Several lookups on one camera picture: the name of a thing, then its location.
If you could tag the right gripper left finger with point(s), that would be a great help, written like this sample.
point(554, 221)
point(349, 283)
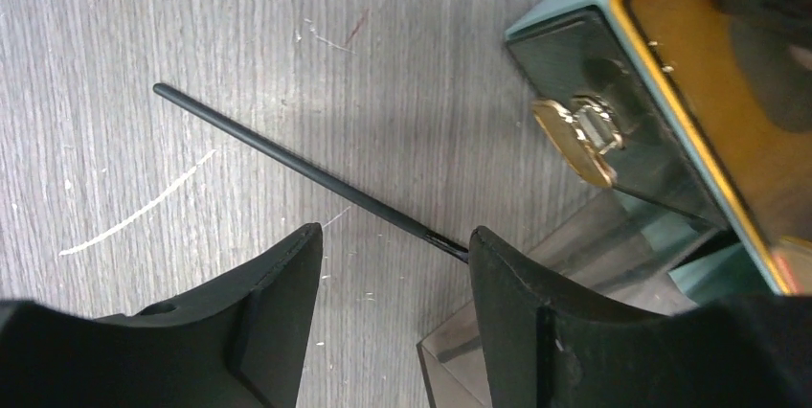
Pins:
point(237, 340)

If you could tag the black makeup pencil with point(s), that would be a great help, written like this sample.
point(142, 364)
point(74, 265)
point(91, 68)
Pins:
point(310, 171)

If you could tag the clear bottom drawer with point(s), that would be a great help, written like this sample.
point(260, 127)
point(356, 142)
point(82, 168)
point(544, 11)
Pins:
point(523, 340)

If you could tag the orange drawer organizer box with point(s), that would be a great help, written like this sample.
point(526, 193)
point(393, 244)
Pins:
point(700, 107)

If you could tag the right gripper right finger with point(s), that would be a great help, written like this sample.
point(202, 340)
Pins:
point(743, 351)

